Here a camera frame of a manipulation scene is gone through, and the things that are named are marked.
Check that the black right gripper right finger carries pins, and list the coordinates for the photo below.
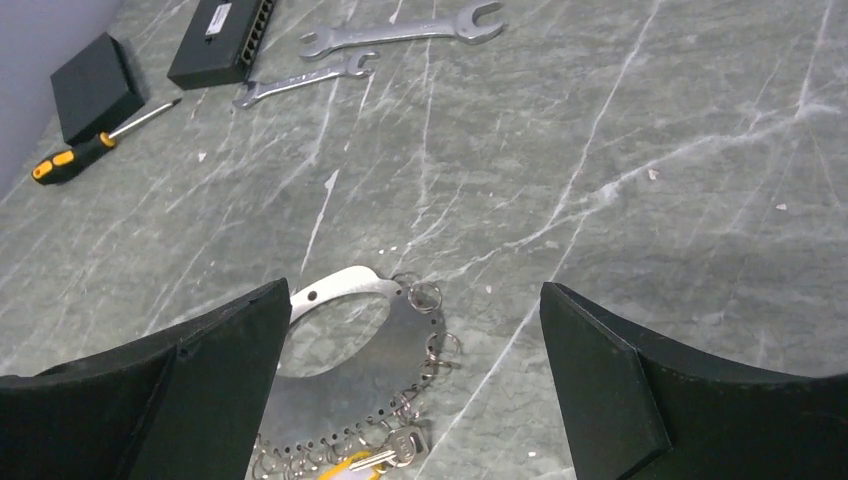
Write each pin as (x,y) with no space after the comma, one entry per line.
(639,405)

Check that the large silver wrench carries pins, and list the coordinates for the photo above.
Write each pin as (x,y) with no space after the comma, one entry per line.
(324,39)

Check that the black network switch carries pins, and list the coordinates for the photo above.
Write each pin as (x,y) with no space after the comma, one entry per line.
(221,43)

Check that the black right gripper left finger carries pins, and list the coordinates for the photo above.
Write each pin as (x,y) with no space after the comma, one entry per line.
(183,403)

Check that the silver key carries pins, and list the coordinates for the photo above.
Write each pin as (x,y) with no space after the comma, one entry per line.
(403,446)

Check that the yellow black screwdriver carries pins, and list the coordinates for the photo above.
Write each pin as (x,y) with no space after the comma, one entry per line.
(62,166)

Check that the small silver wrench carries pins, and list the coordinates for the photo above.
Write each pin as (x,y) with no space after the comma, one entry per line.
(353,66)

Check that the yellow key tag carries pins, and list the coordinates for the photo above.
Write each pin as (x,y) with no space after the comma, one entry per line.
(348,470)

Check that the flat black box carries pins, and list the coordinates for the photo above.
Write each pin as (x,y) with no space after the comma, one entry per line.
(95,91)

